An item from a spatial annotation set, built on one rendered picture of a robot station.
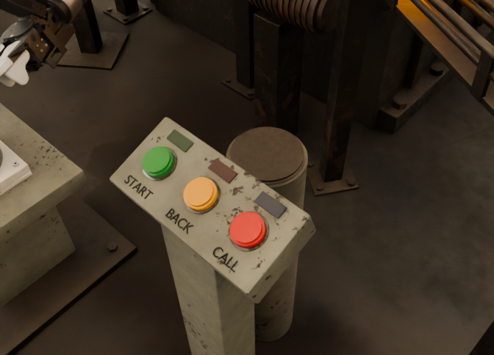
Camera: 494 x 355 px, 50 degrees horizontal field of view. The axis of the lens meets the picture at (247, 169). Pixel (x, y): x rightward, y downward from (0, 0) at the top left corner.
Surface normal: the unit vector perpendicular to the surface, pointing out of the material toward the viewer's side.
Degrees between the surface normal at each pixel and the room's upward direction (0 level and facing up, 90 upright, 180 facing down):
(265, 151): 0
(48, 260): 90
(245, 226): 20
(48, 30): 68
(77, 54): 0
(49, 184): 0
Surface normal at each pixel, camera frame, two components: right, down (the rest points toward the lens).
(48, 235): 0.74, 0.49
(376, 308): -0.02, -0.66
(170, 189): -0.25, -0.43
